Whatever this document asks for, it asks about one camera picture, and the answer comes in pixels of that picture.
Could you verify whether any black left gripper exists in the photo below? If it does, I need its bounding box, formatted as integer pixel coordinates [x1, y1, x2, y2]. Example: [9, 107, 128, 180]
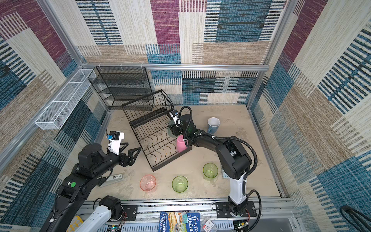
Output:
[92, 141, 142, 179]

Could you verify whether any pink plastic cup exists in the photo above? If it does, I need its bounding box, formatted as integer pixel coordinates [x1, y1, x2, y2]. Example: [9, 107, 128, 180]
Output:
[176, 135, 188, 152]

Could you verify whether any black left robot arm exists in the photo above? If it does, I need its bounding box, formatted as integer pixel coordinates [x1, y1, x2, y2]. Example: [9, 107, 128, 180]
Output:
[41, 143, 142, 232]

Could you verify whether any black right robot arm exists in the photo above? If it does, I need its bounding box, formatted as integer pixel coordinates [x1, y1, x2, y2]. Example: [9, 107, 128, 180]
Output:
[169, 106, 258, 217]

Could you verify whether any pink transparent glass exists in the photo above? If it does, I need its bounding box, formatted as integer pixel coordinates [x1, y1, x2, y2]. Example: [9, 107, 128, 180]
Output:
[140, 175, 157, 192]

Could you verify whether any green transparent glass middle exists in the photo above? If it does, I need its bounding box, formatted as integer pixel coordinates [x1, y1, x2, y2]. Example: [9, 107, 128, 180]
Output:
[172, 176, 188, 193]

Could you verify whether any green transparent glass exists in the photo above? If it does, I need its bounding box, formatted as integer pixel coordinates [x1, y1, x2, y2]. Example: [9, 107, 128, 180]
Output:
[172, 176, 188, 193]
[203, 163, 219, 180]

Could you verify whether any black mesh shelf unit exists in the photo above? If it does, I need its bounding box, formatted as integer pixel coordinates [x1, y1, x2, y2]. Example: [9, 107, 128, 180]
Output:
[88, 66, 152, 110]

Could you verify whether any green transparent glass right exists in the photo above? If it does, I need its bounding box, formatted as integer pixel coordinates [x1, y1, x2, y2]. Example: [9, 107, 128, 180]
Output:
[203, 163, 219, 180]

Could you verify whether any blue treehouse book front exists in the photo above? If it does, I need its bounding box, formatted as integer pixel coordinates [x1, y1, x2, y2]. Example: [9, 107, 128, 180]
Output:
[158, 212, 202, 232]

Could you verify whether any blue ceramic mug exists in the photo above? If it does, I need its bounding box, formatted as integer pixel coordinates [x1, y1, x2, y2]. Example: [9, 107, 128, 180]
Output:
[207, 117, 220, 134]

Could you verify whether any yellow card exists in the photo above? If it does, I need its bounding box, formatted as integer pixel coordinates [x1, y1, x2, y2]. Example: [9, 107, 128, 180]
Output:
[66, 216, 84, 232]

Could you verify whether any treehouse book on table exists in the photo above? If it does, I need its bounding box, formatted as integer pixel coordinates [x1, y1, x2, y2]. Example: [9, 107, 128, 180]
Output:
[222, 169, 229, 179]

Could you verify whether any small clear plastic packet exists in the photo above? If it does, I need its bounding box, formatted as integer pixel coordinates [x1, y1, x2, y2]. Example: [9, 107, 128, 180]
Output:
[201, 217, 217, 232]

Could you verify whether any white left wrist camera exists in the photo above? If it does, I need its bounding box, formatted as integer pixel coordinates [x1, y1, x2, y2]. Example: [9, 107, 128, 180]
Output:
[107, 131, 125, 156]

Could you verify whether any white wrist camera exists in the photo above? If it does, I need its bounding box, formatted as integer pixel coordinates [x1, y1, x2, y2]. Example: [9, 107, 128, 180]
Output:
[107, 131, 125, 156]
[170, 109, 181, 127]

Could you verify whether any black wire dish rack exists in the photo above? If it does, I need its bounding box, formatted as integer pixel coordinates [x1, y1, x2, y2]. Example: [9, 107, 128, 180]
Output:
[122, 90, 192, 172]

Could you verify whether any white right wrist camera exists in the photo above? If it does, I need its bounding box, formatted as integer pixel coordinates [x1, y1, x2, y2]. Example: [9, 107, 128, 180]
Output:
[170, 109, 181, 127]

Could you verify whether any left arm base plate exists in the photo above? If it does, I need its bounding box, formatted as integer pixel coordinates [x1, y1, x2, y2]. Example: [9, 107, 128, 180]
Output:
[117, 205, 138, 223]

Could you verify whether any white mesh wall basket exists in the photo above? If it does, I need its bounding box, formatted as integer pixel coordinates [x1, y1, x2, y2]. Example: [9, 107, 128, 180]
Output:
[35, 69, 93, 130]

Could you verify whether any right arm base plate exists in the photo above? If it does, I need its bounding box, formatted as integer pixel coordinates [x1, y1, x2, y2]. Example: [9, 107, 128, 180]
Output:
[212, 201, 258, 218]

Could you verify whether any black cable far right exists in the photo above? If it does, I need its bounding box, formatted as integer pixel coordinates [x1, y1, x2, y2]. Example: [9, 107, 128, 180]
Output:
[340, 205, 371, 232]

